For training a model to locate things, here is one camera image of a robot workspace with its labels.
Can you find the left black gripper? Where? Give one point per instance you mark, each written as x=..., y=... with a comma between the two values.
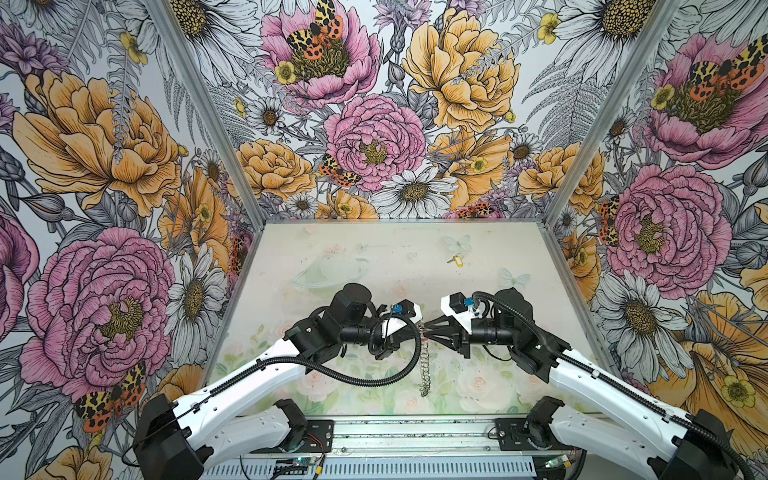
x=388, y=344

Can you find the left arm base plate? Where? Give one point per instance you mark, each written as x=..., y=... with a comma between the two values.
x=316, y=437

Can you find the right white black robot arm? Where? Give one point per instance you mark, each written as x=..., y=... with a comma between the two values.
x=639, y=432

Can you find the white perforated cable duct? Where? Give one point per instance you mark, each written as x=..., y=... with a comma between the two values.
x=504, y=467

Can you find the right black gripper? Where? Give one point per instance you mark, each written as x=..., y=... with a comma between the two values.
x=458, y=333

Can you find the yellow tagged key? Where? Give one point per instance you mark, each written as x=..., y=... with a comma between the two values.
x=457, y=260

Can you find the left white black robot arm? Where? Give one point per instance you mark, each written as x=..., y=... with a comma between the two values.
x=181, y=438

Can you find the aluminium front rail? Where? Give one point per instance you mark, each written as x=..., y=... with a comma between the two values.
x=365, y=436

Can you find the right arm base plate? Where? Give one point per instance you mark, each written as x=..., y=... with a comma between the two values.
x=521, y=434

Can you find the silver metal keyring plate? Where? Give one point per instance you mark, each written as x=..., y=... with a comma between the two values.
x=424, y=362

